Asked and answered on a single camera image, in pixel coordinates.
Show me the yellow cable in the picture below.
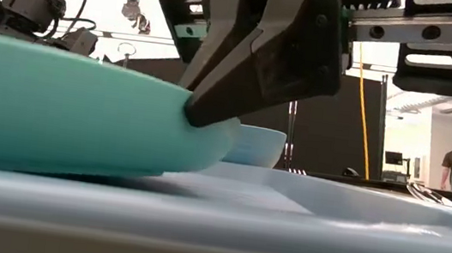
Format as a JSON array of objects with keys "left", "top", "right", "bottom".
[{"left": 342, "top": 42, "right": 387, "bottom": 181}]

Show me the spoon with orange handle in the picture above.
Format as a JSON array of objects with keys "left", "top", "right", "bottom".
[{"left": 404, "top": 181, "right": 452, "bottom": 209}]

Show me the small black rounded object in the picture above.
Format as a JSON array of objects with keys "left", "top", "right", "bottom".
[{"left": 340, "top": 166, "right": 363, "bottom": 180}]

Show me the black partition screen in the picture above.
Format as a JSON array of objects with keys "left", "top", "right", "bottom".
[{"left": 91, "top": 45, "right": 393, "bottom": 184}]

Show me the black aluminium frame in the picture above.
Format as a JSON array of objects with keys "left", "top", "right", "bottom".
[{"left": 304, "top": 170, "right": 452, "bottom": 207}]

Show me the small black monitor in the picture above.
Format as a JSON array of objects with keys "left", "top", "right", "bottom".
[{"left": 381, "top": 149, "right": 413, "bottom": 185}]

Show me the horizontal light bar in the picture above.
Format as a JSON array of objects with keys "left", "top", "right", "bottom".
[{"left": 53, "top": 23, "right": 452, "bottom": 82}]

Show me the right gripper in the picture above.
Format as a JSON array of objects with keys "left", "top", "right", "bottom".
[{"left": 151, "top": 0, "right": 452, "bottom": 98}]

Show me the teal plate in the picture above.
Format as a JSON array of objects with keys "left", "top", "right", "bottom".
[{"left": 0, "top": 32, "right": 250, "bottom": 200}]

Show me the small metal ring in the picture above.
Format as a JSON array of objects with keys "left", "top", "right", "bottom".
[{"left": 114, "top": 41, "right": 138, "bottom": 70}]

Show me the black ceiling fixture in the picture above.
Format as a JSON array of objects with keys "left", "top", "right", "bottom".
[{"left": 118, "top": 0, "right": 156, "bottom": 36}]

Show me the blue plastic tray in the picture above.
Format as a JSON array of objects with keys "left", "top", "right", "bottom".
[{"left": 0, "top": 134, "right": 452, "bottom": 253}]

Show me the blue bowl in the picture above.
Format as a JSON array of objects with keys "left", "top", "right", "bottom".
[{"left": 220, "top": 122, "right": 289, "bottom": 171}]

